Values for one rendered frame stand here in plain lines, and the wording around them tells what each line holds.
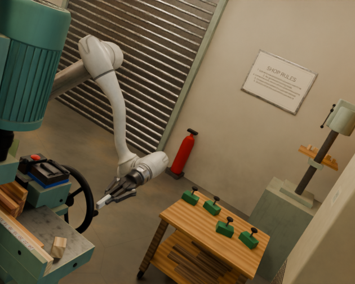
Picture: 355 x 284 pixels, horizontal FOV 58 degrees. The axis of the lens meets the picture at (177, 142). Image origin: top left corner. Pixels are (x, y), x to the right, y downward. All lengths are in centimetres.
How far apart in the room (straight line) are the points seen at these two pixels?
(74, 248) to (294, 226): 208
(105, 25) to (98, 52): 298
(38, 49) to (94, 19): 376
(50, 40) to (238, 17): 305
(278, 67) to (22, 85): 299
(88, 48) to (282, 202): 193
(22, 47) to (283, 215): 236
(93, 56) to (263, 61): 241
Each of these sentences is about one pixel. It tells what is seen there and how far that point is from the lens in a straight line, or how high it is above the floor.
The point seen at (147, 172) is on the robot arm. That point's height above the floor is 96.
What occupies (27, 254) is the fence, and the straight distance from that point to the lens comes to 92.
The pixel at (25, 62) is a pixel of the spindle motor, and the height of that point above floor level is 137.
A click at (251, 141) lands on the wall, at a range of 364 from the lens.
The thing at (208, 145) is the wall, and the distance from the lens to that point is 378.
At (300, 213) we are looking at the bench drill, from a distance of 276.
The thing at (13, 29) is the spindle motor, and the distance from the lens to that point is 80.
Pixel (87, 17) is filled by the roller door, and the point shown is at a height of 123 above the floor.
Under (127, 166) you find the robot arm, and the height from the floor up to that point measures 89.
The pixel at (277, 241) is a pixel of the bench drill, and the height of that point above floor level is 36.
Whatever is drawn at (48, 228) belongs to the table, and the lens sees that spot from 107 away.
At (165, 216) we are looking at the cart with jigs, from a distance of 203.
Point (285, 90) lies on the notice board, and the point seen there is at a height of 143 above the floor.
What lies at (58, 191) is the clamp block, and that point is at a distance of 116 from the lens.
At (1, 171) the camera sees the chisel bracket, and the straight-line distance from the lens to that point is 100.
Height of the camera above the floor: 157
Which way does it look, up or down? 18 degrees down
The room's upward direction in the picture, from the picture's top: 24 degrees clockwise
